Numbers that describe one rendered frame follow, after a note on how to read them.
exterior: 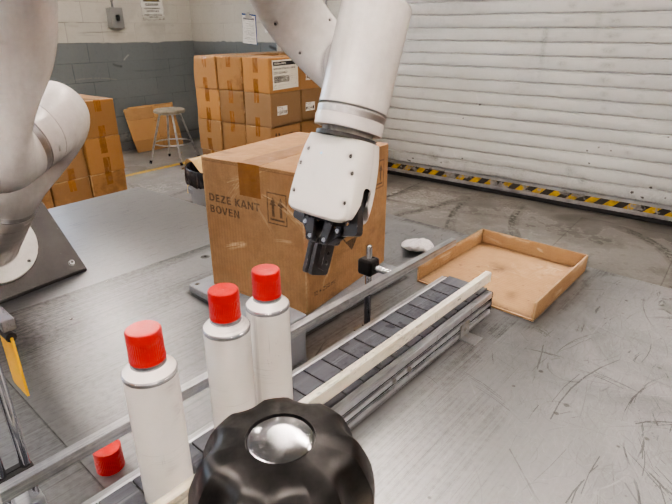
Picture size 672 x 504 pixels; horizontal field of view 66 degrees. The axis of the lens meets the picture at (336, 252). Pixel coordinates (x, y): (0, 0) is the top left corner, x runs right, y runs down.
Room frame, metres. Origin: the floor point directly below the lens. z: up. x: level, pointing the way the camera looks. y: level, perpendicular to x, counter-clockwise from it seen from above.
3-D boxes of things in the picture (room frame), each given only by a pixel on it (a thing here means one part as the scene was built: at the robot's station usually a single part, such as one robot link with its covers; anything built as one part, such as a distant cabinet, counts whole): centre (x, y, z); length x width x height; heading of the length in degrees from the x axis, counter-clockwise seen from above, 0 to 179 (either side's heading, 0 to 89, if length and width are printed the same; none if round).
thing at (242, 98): (4.69, 0.51, 0.57); 1.20 x 0.85 x 1.14; 144
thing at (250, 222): (1.03, 0.07, 0.99); 0.30 x 0.24 x 0.27; 147
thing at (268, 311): (0.54, 0.08, 0.98); 0.05 x 0.05 x 0.20
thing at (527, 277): (1.05, -0.37, 0.85); 0.30 x 0.26 x 0.04; 139
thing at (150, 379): (0.41, 0.18, 0.98); 0.05 x 0.05 x 0.20
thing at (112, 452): (0.50, 0.29, 0.85); 0.03 x 0.03 x 0.03
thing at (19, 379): (0.35, 0.26, 1.09); 0.03 x 0.01 x 0.06; 49
